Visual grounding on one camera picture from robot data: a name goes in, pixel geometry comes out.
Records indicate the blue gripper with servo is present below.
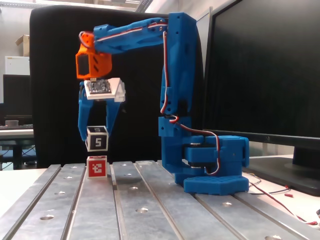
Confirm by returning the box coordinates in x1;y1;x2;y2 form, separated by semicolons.
77;79;123;143

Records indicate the black cube with number five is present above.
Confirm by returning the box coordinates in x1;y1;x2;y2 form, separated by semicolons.
85;125;110;153

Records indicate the red cube with white pattern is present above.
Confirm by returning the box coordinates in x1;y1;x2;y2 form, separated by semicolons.
86;155;108;180

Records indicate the black backdrop board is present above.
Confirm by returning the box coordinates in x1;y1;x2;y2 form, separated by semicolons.
29;4;205;169

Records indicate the dark keyboard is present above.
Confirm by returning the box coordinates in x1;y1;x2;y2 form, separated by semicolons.
0;124;34;130

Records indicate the black background monitor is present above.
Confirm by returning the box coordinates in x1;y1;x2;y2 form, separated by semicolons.
2;74;33;118

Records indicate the grey background desk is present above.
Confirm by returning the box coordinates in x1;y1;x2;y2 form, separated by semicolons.
0;128;36;171

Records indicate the brown cardboard box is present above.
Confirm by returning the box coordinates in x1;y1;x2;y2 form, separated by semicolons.
14;34;31;57

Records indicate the black Dell monitor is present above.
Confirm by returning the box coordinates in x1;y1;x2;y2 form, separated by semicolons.
201;0;320;197

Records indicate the aluminium slotted base plate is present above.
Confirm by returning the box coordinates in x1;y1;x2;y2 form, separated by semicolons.
0;159;320;240

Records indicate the red white servo cable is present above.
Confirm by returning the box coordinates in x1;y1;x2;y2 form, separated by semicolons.
246;172;320;226

